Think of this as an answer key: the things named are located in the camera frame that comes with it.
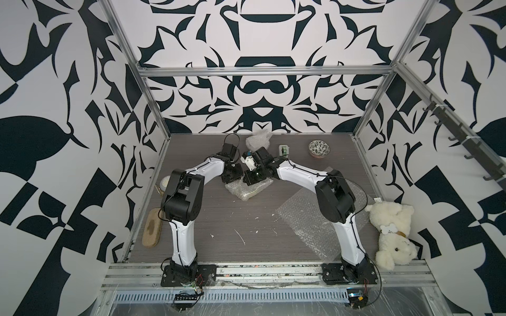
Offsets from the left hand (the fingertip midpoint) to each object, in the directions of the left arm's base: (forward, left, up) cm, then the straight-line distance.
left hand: (239, 173), depth 100 cm
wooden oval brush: (-26, +36, 0) cm, 44 cm away
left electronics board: (-50, +21, -7) cm, 55 cm away
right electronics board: (-52, -42, -4) cm, 67 cm away
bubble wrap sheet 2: (+19, -10, +4) cm, 22 cm away
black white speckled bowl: (+16, -44, -1) cm, 47 cm away
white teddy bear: (-28, -61, +5) cm, 68 cm away
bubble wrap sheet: (-12, -2, +4) cm, 13 cm away
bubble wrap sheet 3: (-21, -29, -2) cm, 36 cm away
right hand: (-5, -1, +4) cm, 6 cm away
